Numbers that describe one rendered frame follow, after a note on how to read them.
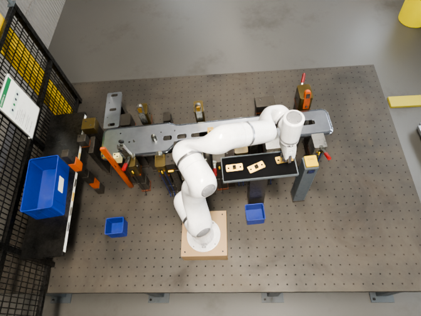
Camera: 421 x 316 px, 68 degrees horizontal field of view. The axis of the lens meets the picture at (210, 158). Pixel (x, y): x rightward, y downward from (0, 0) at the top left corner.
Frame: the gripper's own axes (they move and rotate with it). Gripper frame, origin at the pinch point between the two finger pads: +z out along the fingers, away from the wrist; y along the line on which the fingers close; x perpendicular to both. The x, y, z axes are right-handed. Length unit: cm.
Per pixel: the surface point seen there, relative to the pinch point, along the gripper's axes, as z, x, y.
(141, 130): 22, 72, 49
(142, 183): 41, 79, 23
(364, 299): 122, -54, -64
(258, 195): 36.6, 11.9, -2.6
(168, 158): 10, 57, 19
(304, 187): 30.6, -13.4, -5.5
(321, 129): 22.1, -31.9, 23.7
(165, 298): 121, 88, -35
